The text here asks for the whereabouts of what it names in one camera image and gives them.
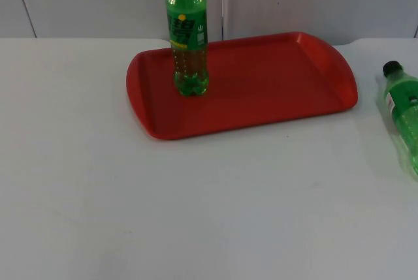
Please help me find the red plastic tray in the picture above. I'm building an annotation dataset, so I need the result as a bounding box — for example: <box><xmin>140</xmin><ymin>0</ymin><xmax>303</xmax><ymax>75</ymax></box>
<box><xmin>125</xmin><ymin>31</ymin><xmax>359</xmax><ymax>141</ymax></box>

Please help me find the green plastic bottle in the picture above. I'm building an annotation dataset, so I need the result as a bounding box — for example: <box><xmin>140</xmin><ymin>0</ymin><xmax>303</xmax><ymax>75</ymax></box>
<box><xmin>377</xmin><ymin>60</ymin><xmax>418</xmax><ymax>182</ymax></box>
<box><xmin>166</xmin><ymin>0</ymin><xmax>210</xmax><ymax>98</ymax></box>

